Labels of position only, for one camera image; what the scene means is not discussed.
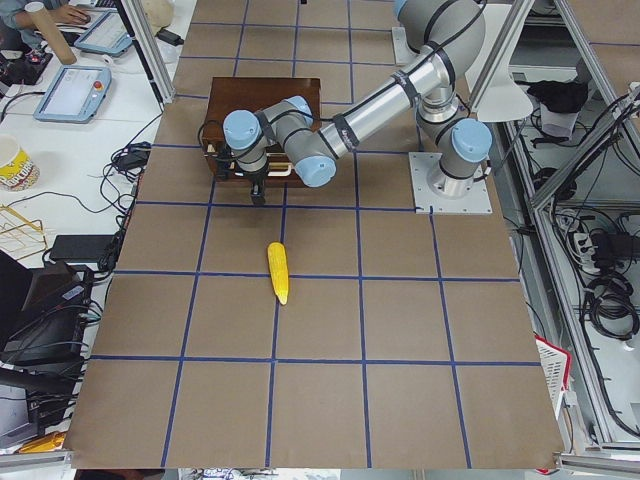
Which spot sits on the white lamp shade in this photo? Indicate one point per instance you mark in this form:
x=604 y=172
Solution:
x=495 y=97

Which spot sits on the far blue teach pendant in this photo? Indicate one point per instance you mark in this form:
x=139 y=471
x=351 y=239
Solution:
x=107 y=35

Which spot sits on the blue teach pendant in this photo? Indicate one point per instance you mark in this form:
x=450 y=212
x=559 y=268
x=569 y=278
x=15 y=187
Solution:
x=107 y=35
x=74 y=95

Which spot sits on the gold wire rack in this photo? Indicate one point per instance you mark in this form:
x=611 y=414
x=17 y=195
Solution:
x=20 y=237

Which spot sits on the black power brick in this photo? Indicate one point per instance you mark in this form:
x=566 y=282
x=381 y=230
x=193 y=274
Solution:
x=98 y=249

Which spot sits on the aluminium frame post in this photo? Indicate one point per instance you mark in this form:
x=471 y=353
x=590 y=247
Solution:
x=134 y=19

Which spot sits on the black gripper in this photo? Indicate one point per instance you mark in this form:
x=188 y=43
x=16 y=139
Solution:
x=254 y=179

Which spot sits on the white red plastic basket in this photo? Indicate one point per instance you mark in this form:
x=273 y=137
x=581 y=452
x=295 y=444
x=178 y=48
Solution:
x=556 y=365

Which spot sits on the near blue teach pendant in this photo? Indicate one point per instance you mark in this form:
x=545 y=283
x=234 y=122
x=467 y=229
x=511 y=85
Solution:
x=74 y=95

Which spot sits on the black cloth bundle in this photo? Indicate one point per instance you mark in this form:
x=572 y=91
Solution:
x=560 y=97

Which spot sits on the yellow popcorn paper cup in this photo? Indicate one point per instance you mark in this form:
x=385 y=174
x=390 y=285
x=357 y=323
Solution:
x=18 y=171

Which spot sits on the person hand on mouse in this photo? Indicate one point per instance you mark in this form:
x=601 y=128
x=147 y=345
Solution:
x=70 y=15

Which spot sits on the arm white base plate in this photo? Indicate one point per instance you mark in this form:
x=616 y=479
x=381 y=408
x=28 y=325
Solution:
x=436 y=193

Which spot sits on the dark wooden drawer cabinet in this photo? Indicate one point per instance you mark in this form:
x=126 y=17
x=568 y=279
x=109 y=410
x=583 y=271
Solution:
x=245 y=113

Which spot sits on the yellow corn cob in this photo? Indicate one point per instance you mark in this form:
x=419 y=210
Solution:
x=279 y=272

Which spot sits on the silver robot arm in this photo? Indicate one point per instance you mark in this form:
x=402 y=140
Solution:
x=447 y=37

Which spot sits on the cardboard tube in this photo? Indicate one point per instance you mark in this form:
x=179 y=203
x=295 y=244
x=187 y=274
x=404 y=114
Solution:
x=46 y=26

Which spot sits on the wooden drawer with white handle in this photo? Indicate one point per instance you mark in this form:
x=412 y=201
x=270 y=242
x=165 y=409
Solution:
x=280 y=169

